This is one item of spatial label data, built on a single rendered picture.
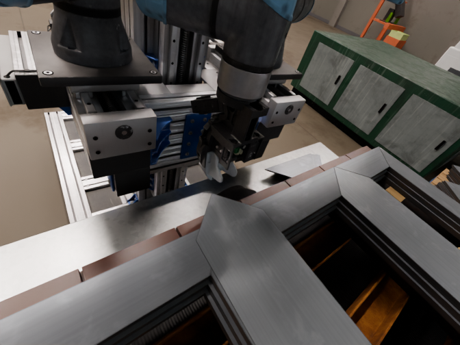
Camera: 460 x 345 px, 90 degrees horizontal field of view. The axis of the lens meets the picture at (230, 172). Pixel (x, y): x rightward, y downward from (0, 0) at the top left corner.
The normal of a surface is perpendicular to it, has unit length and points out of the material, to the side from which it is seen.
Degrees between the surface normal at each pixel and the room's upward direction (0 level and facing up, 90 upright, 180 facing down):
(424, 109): 90
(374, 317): 0
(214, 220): 0
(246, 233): 0
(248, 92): 90
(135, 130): 90
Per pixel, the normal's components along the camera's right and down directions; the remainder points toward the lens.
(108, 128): 0.54, 0.68
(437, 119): -0.82, 0.22
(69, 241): 0.25, -0.69
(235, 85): -0.37, 0.58
